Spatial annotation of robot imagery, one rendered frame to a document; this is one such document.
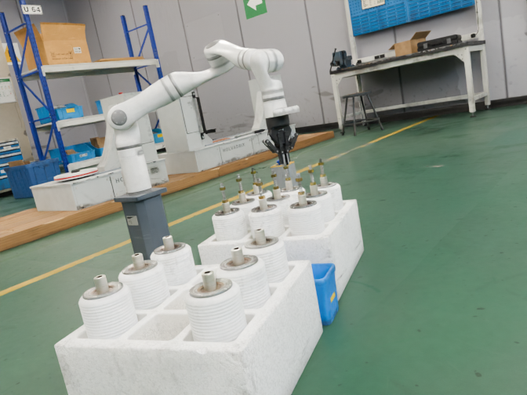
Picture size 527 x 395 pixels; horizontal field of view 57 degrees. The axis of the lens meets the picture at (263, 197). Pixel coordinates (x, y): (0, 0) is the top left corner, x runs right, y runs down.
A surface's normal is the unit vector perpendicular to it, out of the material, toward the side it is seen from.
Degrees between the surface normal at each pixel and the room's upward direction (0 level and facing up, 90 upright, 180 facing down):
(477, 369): 0
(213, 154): 90
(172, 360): 90
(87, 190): 90
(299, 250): 90
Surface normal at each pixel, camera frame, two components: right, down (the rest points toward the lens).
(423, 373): -0.18, -0.96
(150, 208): 0.77, -0.03
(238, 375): -0.36, 0.25
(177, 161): -0.60, 0.26
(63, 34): 0.83, 0.17
